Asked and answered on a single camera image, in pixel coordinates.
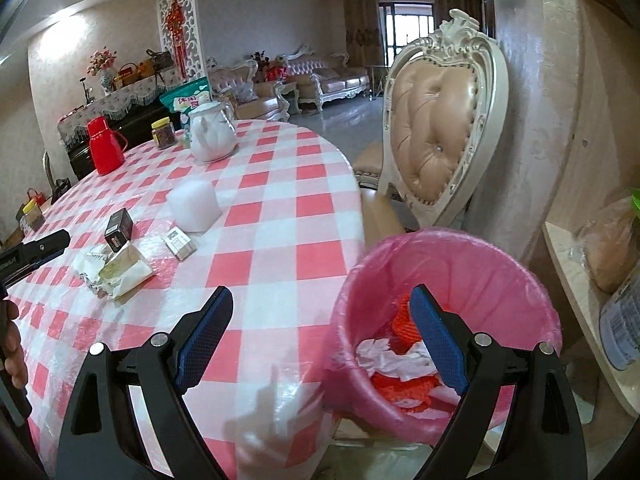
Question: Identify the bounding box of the small pale carton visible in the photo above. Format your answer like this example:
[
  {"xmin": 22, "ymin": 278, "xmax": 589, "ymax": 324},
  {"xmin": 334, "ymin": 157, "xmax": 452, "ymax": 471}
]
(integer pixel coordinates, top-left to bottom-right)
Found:
[{"xmin": 164, "ymin": 227, "xmax": 198, "ymax": 261}]

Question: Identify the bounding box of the balcony window door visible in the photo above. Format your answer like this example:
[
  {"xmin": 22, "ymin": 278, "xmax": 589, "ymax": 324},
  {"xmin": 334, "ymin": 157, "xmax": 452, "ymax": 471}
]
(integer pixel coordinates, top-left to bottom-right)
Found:
[{"xmin": 377, "ymin": 2, "xmax": 434, "ymax": 68}]

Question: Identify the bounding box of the yellow lid glass jar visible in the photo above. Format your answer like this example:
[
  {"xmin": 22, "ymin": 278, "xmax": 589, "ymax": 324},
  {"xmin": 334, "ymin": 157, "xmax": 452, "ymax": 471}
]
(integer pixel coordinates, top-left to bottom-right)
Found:
[
  {"xmin": 21, "ymin": 199, "xmax": 46, "ymax": 233},
  {"xmin": 151, "ymin": 117, "xmax": 177, "ymax": 150}
]

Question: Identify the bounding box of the white teapot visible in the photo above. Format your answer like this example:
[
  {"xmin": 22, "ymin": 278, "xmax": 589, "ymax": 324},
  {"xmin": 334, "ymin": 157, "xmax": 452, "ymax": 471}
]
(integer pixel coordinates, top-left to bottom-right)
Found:
[{"xmin": 188, "ymin": 101, "xmax": 239, "ymax": 163}]

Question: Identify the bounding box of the pink checkered tablecloth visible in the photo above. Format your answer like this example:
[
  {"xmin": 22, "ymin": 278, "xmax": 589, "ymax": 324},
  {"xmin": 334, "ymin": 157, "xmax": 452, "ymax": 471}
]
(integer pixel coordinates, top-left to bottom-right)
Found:
[{"xmin": 5, "ymin": 120, "xmax": 363, "ymax": 480}]

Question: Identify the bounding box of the black upright piano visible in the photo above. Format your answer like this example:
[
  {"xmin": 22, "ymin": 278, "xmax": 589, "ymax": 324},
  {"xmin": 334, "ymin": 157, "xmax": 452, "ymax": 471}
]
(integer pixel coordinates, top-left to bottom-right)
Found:
[{"xmin": 57, "ymin": 90, "xmax": 187, "ymax": 181}]

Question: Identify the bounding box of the yellowish paper wrapper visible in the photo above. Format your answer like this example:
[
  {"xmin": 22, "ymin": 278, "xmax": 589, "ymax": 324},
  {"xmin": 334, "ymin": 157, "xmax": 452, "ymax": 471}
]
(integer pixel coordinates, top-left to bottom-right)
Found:
[{"xmin": 97, "ymin": 241, "xmax": 155, "ymax": 306}]

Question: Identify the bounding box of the wooden shelf unit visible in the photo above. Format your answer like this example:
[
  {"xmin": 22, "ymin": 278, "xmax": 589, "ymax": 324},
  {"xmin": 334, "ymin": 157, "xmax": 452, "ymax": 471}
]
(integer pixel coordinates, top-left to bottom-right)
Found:
[{"xmin": 542, "ymin": 0, "xmax": 640, "ymax": 461}]

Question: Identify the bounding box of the pink lined trash bin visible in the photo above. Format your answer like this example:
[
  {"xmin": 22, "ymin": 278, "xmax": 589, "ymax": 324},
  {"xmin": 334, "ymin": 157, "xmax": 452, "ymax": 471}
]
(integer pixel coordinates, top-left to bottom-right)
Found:
[{"xmin": 322, "ymin": 227, "xmax": 563, "ymax": 446}]

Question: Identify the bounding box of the floral lace piano cover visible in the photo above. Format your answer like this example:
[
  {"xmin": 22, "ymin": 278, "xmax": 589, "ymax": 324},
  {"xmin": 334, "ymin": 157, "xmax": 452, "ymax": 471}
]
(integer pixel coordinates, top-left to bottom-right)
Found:
[{"xmin": 56, "ymin": 72, "xmax": 181, "ymax": 136}]

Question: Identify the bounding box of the red knot wall hanging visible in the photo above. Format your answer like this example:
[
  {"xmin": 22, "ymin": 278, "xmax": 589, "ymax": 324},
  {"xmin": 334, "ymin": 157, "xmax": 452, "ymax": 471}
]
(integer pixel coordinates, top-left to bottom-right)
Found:
[{"xmin": 165, "ymin": 0, "xmax": 187, "ymax": 78}]

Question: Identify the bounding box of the brown wicker basket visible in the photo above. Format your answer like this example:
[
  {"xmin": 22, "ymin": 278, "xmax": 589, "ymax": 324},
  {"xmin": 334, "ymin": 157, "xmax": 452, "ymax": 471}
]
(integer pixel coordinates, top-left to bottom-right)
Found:
[{"xmin": 114, "ymin": 62, "xmax": 141, "ymax": 89}]

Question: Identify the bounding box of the red thermos jug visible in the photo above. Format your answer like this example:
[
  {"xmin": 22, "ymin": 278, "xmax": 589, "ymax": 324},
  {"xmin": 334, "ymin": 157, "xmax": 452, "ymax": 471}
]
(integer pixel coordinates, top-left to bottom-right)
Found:
[{"xmin": 86, "ymin": 116, "xmax": 126, "ymax": 177}]

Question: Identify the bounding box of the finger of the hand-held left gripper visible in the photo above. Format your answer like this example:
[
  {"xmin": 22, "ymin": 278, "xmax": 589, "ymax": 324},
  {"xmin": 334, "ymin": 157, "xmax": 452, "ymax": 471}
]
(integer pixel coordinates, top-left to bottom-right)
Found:
[{"xmin": 15, "ymin": 229, "xmax": 72, "ymax": 265}]

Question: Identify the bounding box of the white foam block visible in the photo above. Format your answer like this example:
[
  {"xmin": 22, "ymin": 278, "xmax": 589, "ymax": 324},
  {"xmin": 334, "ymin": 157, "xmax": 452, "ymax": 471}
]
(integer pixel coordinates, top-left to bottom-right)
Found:
[{"xmin": 169, "ymin": 180, "xmax": 223, "ymax": 233}]

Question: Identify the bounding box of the bagged bread loaf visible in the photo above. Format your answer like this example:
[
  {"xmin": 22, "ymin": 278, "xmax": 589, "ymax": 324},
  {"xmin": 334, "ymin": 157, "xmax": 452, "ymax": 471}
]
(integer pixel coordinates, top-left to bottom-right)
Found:
[{"xmin": 582, "ymin": 199, "xmax": 640, "ymax": 295}]

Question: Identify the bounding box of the brown patterned curtain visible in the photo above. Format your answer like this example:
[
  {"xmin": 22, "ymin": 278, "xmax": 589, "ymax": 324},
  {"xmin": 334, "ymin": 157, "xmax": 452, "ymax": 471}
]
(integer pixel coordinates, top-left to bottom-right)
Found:
[
  {"xmin": 345, "ymin": 0, "xmax": 386, "ymax": 68},
  {"xmin": 434, "ymin": 0, "xmax": 482, "ymax": 41}
]

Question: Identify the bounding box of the small black box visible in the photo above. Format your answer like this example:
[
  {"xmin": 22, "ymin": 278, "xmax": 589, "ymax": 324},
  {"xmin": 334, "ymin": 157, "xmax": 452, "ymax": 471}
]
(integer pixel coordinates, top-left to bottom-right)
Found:
[{"xmin": 104, "ymin": 208, "xmax": 135, "ymax": 252}]

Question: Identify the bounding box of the carved beige armchair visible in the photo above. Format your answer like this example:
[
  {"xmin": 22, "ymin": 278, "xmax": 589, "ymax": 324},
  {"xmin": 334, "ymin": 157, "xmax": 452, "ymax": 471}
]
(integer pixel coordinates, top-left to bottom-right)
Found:
[{"xmin": 206, "ymin": 58, "xmax": 292, "ymax": 123}]

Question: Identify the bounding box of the white lattice partition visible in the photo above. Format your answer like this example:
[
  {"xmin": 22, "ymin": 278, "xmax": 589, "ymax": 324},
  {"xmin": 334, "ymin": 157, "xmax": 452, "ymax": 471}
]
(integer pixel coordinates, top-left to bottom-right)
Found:
[{"xmin": 157, "ymin": 0, "xmax": 201, "ymax": 86}]

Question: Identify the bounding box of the vase of pink flowers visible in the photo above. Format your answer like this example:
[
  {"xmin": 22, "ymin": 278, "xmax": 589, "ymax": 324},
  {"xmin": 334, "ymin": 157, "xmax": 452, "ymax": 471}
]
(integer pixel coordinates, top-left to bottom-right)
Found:
[{"xmin": 87, "ymin": 49, "xmax": 118, "ymax": 95}]

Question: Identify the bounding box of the carved pink sofa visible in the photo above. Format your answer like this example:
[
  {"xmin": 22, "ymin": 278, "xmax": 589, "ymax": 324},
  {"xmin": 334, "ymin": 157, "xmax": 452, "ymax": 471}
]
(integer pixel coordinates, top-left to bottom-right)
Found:
[{"xmin": 281, "ymin": 44, "xmax": 375, "ymax": 112}]

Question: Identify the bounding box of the cream tufted dining chair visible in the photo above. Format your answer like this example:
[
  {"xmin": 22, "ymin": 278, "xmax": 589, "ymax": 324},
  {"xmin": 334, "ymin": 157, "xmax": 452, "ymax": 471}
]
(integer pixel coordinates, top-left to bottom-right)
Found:
[{"xmin": 352, "ymin": 9, "xmax": 510, "ymax": 233}]

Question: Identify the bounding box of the person's left hand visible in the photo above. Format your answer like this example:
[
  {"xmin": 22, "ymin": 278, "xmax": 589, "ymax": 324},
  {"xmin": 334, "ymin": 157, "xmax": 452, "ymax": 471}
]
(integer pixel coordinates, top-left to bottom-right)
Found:
[{"xmin": 0, "ymin": 297, "xmax": 31, "ymax": 393}]

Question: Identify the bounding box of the orange foam fruit net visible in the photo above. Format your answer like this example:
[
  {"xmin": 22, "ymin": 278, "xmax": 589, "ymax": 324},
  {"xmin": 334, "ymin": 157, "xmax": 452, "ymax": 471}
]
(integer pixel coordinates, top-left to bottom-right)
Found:
[
  {"xmin": 372, "ymin": 372, "xmax": 443, "ymax": 409},
  {"xmin": 390, "ymin": 294, "xmax": 427, "ymax": 357}
]

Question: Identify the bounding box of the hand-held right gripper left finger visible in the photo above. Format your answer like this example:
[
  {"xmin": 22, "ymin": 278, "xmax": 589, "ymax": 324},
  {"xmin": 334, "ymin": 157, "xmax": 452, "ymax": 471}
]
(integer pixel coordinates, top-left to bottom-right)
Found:
[{"xmin": 56, "ymin": 285, "xmax": 235, "ymax": 480}]

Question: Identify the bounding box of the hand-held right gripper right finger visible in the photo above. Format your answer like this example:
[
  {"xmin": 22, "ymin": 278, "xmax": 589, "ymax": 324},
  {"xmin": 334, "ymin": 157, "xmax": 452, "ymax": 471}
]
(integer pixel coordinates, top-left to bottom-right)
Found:
[{"xmin": 409, "ymin": 284, "xmax": 588, "ymax": 480}]

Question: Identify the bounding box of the blue label plastic bottle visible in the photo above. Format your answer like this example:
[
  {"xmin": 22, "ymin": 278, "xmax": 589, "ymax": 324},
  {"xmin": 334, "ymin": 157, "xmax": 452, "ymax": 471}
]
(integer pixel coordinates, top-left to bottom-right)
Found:
[{"xmin": 597, "ymin": 265, "xmax": 640, "ymax": 372}]

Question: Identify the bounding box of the green snack bag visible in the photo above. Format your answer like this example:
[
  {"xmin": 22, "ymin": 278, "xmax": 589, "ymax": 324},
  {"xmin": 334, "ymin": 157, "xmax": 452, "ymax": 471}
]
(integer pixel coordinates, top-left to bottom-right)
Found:
[{"xmin": 159, "ymin": 76, "xmax": 213, "ymax": 116}]

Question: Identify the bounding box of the metal drying rack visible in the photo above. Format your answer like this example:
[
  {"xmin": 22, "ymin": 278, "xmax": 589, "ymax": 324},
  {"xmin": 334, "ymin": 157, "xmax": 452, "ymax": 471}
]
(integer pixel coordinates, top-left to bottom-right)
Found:
[{"xmin": 367, "ymin": 64, "xmax": 396, "ymax": 98}]

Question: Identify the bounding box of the dark handbag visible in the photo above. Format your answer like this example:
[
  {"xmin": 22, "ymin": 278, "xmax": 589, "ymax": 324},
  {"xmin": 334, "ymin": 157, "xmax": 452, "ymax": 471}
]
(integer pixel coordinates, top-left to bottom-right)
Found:
[{"xmin": 146, "ymin": 49, "xmax": 173, "ymax": 72}]

